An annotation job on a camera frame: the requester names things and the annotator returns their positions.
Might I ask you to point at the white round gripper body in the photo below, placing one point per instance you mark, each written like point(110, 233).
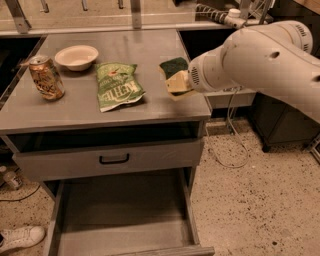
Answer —
point(201, 76)

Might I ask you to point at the grey wall bracket block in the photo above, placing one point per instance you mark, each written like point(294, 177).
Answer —
point(222, 99)

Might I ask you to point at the black drawer handle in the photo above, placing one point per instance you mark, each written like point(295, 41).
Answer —
point(116, 159)

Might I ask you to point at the green chip bag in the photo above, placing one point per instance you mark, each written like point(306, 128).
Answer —
point(117, 85)

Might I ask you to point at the grey drawer cabinet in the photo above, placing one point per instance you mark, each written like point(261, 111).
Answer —
point(29, 123)

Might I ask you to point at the white power adapter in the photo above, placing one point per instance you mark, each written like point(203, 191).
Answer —
point(233, 19)

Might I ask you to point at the small can on floor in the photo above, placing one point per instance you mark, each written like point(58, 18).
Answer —
point(13, 180)

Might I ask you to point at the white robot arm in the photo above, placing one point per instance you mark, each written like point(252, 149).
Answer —
point(273, 59)

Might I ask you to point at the white sneaker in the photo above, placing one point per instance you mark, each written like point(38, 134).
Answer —
point(23, 237)

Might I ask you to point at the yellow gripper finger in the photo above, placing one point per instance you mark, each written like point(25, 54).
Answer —
point(178, 83)

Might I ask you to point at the gold soda can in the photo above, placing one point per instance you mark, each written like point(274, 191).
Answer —
point(46, 77)

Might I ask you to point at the grey upper drawer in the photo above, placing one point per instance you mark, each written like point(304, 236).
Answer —
point(84, 162)

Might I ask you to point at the grey open lower drawer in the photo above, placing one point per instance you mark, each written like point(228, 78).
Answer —
point(134, 214)

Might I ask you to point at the green and yellow sponge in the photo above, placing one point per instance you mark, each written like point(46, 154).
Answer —
point(171, 67)

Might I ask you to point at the white ceramic bowl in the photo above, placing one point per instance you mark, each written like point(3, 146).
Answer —
point(77, 58)

